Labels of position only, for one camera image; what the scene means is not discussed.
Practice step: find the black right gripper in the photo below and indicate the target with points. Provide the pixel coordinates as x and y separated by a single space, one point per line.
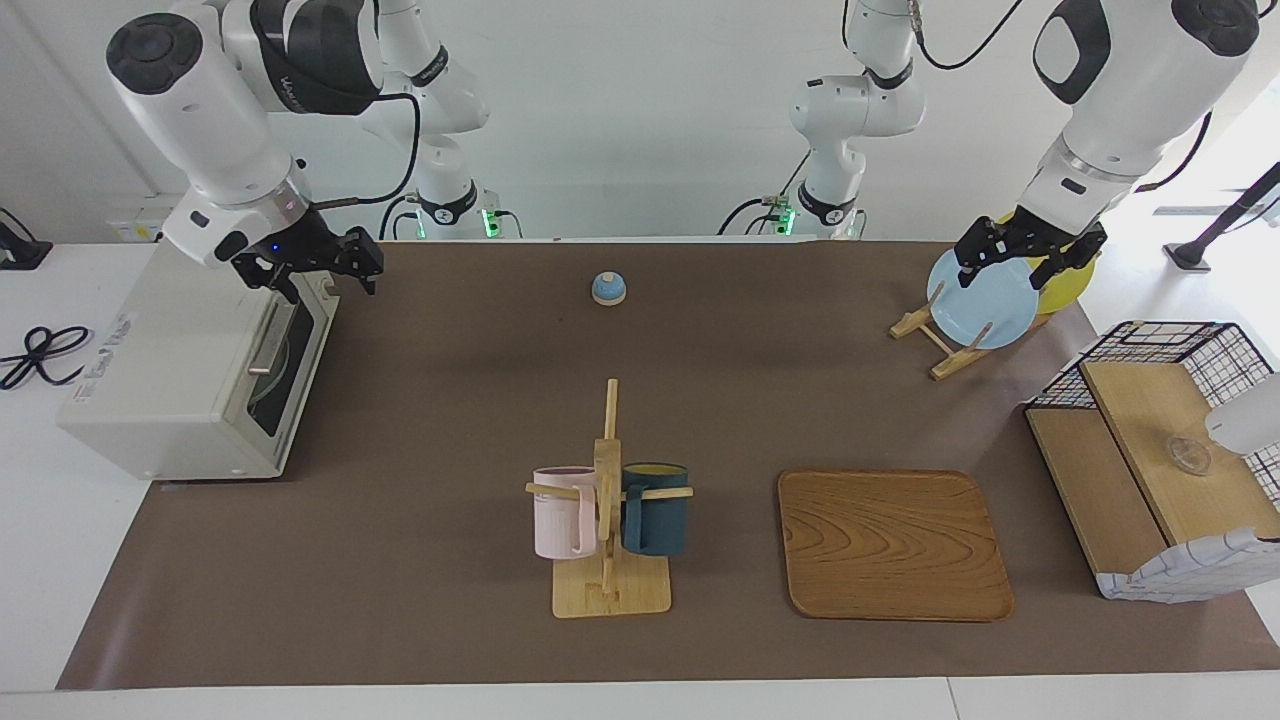
290 240

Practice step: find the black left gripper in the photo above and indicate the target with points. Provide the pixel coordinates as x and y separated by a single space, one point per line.
1035 232

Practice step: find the glass oven door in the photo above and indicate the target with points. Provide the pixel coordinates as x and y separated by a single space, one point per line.
300 390

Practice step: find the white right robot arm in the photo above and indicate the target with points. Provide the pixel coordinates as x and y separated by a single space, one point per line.
180 100

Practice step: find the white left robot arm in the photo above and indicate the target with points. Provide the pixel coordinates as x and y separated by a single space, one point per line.
1130 90

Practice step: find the cream toaster oven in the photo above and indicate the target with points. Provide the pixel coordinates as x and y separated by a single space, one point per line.
150 370

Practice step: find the yellow plate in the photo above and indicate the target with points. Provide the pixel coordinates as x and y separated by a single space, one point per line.
1070 285

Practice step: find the light blue plate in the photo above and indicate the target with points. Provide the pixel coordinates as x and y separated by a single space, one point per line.
985 305

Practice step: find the wooden plate rack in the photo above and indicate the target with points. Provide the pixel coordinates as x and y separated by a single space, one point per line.
955 362

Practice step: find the black stand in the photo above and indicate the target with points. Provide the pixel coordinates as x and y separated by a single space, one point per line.
1190 255

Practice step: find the brown table mat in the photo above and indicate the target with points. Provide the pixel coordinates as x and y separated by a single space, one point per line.
450 400

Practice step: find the white power strip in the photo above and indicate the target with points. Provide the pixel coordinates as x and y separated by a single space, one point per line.
135 230

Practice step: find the small clear glass dish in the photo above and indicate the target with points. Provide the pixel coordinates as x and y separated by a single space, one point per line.
1188 456

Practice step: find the white rounded device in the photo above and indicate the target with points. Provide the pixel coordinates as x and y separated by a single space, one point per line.
1250 420

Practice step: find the wooden serving tray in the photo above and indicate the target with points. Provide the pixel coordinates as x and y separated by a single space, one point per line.
890 545

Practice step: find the pink mug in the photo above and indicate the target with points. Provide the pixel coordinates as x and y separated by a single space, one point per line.
560 515

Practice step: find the white checked cloth liner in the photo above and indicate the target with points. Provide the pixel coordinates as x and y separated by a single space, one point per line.
1190 575

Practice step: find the dark teal mug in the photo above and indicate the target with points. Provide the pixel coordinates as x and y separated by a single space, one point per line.
660 515

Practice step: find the wooden mug rack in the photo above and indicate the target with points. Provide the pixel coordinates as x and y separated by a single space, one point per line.
608 590

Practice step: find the black clamp mount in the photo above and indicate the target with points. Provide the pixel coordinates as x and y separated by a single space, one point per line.
25 255

